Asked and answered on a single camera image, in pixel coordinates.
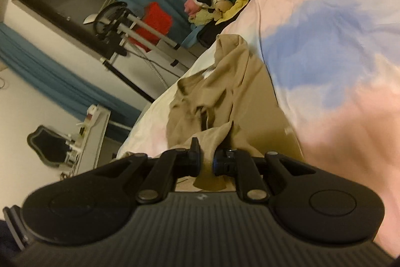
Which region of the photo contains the white shelf with clutter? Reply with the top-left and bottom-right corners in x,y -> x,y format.
60,104 -> 111,180

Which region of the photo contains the pink garment in pile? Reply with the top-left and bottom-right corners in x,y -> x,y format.
184,0 -> 204,16

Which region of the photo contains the silver tripod stand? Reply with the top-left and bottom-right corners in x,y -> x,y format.
83,1 -> 196,70

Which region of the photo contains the teal curtain left window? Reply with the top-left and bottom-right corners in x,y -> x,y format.
1,23 -> 141,127

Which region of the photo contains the beige garment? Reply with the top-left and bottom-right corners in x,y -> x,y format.
166,35 -> 304,191

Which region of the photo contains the yellow garment in pile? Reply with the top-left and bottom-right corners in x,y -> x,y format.
188,0 -> 250,27

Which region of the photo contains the pastel tie-dye duvet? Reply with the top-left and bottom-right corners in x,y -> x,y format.
116,0 -> 400,250

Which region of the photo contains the red cloth on stand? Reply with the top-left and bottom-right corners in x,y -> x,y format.
132,2 -> 173,45

